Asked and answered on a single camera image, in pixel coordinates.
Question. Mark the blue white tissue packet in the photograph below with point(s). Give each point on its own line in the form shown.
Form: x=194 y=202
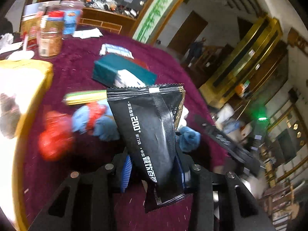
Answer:
x=110 y=48

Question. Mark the blue label plastic jar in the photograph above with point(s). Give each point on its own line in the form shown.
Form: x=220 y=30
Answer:
x=72 y=13

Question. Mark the teal tissue box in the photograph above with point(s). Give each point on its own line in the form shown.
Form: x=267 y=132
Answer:
x=106 y=69

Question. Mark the brown snack jar red lid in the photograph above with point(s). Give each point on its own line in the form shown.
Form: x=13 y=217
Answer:
x=50 y=33

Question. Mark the bamboo painted pillar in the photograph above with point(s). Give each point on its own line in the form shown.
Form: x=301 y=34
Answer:
x=151 y=19

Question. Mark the black snack pouch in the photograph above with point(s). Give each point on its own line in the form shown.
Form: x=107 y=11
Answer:
x=147 y=119

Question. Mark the yellow cardboard box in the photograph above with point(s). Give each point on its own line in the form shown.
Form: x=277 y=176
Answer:
x=27 y=81

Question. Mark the red plastic bag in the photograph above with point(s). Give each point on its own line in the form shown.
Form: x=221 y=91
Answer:
x=57 y=139

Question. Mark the blue towel with red band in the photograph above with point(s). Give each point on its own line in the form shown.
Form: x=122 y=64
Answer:
x=96 y=118

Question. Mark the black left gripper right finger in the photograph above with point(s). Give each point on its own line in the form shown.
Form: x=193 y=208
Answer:
x=220 y=202

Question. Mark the maroon tablecloth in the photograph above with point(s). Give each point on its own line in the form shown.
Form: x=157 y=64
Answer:
x=72 y=70

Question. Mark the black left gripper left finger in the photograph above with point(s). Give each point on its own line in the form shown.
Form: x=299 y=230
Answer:
x=86 y=201

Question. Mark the brown fuzzy item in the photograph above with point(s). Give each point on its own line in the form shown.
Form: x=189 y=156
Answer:
x=10 y=115

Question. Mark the white paper sheet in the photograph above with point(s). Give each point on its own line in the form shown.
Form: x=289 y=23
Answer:
x=85 y=34

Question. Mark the wooden cabinet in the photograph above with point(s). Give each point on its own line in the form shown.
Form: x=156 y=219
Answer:
x=109 y=21

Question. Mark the red yellow green sponge pack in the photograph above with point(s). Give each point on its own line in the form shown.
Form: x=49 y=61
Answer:
x=84 y=97

